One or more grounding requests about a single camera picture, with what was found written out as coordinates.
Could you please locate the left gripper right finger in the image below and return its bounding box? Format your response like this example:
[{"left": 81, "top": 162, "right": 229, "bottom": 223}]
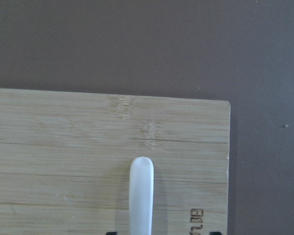
[{"left": 209, "top": 231, "right": 222, "bottom": 235}]

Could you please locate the white plastic spoon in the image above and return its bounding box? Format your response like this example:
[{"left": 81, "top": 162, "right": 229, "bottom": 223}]
[{"left": 128, "top": 156, "right": 154, "bottom": 235}]

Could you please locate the bamboo cutting board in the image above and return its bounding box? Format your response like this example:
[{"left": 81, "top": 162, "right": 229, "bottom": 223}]
[{"left": 0, "top": 89, "right": 230, "bottom": 235}]

